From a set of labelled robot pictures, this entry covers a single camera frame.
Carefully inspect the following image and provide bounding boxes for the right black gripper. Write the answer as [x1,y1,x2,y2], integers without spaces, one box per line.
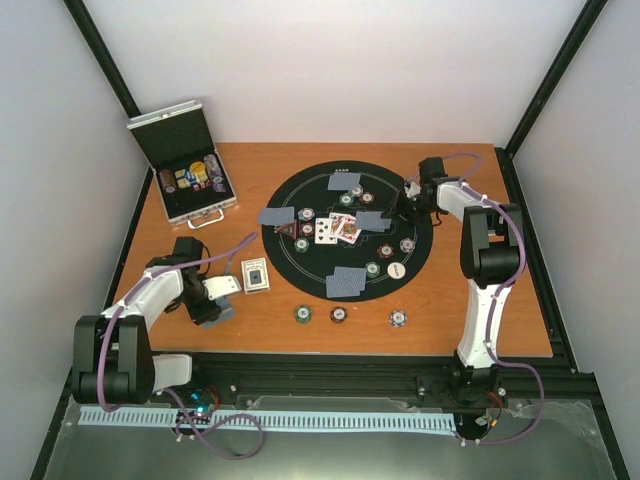
[380,190,436,230]

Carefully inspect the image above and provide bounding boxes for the face-down card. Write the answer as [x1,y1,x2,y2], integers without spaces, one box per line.
[356,211,392,232]

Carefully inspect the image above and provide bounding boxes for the face-up king card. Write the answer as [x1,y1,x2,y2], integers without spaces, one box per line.
[336,215,361,245]

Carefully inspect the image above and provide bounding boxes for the blue poker chip stack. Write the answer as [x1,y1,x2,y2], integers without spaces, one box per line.
[389,310,408,328]

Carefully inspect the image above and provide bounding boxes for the green poker chip stack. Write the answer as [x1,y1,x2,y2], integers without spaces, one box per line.
[294,305,313,325]

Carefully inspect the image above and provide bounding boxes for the red triangular all-in button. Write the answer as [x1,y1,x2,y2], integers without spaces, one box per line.
[274,221,299,240]

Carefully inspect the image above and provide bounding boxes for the brown poker chip stack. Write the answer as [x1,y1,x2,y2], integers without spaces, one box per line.
[330,306,348,324]

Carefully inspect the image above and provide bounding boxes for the face-up spades card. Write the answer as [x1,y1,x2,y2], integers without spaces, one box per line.
[314,218,338,245]

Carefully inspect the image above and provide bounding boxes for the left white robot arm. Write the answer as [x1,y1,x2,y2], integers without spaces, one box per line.
[71,237,231,412]

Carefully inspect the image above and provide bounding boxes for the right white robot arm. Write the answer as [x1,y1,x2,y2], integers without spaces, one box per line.
[383,157,526,406]

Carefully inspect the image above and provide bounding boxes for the round black poker mat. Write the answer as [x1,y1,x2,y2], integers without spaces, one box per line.
[262,160,433,302]

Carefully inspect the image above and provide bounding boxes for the chips inside case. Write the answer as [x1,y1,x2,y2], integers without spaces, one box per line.
[158,153,231,194]

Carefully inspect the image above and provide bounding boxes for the aluminium poker case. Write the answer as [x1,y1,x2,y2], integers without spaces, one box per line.
[127,100,238,230]

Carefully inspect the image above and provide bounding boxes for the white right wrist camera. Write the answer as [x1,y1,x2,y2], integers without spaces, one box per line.
[404,181,421,201]

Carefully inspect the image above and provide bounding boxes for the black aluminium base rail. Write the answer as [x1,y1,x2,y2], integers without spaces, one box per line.
[176,353,603,412]

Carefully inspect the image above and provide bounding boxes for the light blue cable duct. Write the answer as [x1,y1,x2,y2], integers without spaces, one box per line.
[77,406,456,436]

